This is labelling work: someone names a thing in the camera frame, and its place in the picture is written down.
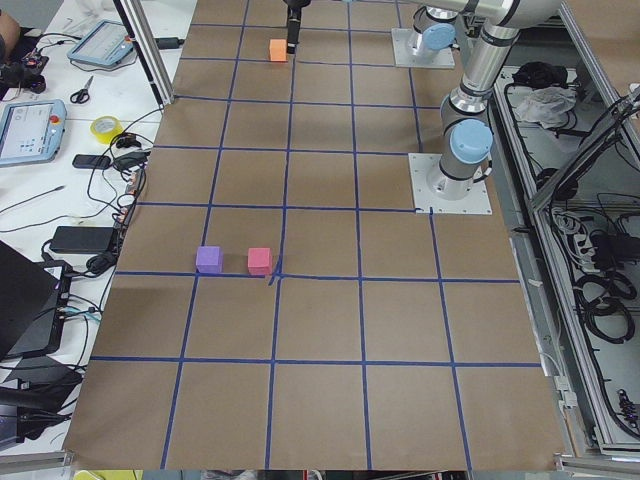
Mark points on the pink foam cube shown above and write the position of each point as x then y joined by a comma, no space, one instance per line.
260,261

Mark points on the silver robot arm holding side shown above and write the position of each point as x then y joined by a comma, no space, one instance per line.
463,111

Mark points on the blue teach pendant lower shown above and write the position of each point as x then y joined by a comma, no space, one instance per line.
31,132

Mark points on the orange foam cube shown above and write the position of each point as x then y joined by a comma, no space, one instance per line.
278,50

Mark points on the black power adapter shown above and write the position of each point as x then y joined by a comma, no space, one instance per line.
82,239

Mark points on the black gripper holding side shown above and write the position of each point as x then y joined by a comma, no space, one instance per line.
293,15

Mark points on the white crumpled cloth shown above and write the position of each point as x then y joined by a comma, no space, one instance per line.
548,107

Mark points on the yellow tape roll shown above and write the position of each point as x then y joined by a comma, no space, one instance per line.
106,128

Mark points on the purple foam cube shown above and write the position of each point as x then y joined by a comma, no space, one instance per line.
209,259

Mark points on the blue teach pendant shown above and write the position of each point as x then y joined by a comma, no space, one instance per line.
106,45
31,132

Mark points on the brown paper grid mat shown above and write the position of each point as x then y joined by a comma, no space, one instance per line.
384,338

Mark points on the blue teach pendant upper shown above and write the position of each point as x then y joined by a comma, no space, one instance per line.
106,45

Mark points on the black handled scissors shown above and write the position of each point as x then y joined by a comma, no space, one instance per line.
82,95

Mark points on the black laptop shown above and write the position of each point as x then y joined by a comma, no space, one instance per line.
33,295

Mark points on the aluminium frame post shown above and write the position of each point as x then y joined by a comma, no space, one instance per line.
133,17

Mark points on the black phone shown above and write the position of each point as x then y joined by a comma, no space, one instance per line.
91,161

